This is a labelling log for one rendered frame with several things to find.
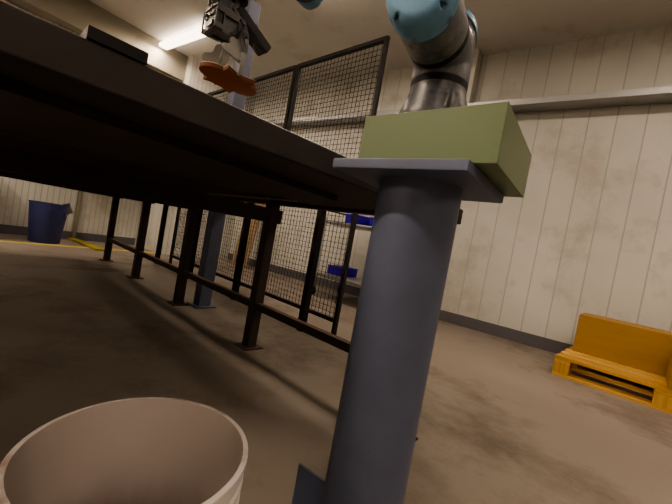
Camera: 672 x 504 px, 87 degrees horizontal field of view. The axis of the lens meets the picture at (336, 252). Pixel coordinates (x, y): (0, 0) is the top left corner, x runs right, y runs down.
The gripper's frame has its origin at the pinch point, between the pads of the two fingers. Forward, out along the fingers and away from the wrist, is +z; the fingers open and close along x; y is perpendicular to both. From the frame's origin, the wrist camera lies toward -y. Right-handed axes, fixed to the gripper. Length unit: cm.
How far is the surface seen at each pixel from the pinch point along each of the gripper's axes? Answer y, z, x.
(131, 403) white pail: 19, 69, 22
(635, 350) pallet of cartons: -317, 81, 75
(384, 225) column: -14, 31, 45
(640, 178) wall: -372, -65, 53
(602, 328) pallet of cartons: -316, 70, 53
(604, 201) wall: -369, -42, 31
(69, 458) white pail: 28, 76, 23
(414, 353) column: -19, 54, 53
